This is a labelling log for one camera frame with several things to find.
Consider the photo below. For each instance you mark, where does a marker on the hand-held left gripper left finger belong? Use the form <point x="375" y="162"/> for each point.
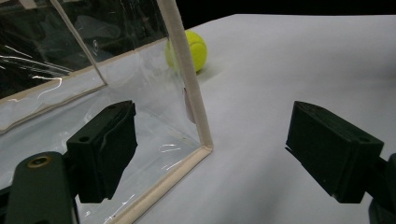
<point x="106" y="149"/>

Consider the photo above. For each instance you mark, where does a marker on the clear plastic bag beige trim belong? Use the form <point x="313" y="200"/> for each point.
<point x="149" y="93"/>

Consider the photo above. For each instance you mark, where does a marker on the yellow tennis ball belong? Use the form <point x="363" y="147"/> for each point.
<point x="197" y="49"/>

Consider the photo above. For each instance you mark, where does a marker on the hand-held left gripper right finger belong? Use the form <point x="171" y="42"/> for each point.
<point x="333" y="149"/>

